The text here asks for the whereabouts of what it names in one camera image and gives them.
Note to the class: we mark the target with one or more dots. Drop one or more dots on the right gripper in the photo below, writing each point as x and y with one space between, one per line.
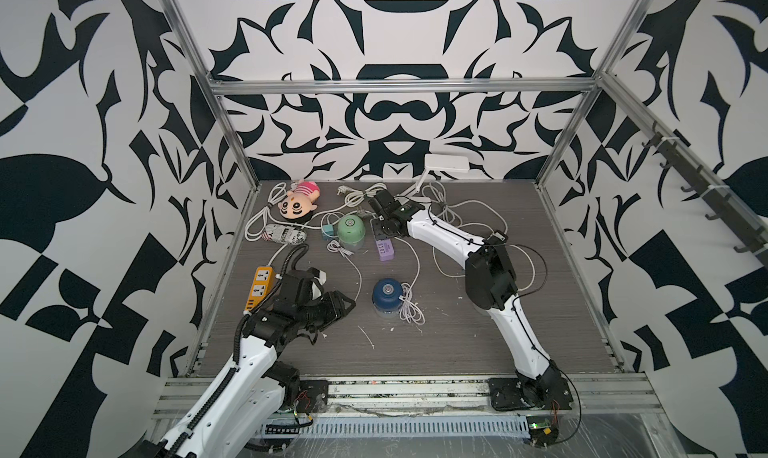
377 230

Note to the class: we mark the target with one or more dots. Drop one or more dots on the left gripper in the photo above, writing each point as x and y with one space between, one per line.
335 306

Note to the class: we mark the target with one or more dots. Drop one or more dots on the purple power strip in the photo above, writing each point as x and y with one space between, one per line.
383 242

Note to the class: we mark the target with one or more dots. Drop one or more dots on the green meat grinder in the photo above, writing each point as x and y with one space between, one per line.
351 231

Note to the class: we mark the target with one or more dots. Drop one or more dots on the blue meat grinder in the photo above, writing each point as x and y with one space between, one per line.
387 297

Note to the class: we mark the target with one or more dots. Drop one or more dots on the black power strip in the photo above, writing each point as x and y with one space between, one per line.
497 237

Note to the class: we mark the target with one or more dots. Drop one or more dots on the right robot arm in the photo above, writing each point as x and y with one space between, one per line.
490 283

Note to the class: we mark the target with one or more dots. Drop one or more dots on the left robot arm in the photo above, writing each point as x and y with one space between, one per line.
254 384

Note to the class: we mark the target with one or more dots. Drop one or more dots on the yellow power strip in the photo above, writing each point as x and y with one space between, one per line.
262 283

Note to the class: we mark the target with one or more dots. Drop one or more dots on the teal charger plug left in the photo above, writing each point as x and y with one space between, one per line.
328 232

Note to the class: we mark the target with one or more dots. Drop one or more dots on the white desk lamp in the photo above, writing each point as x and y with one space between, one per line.
438 163

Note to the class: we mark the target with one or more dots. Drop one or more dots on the cartoon head toy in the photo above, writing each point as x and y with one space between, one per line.
299 203

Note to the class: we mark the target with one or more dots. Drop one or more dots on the wall hook rack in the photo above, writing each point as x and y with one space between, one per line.
701 182

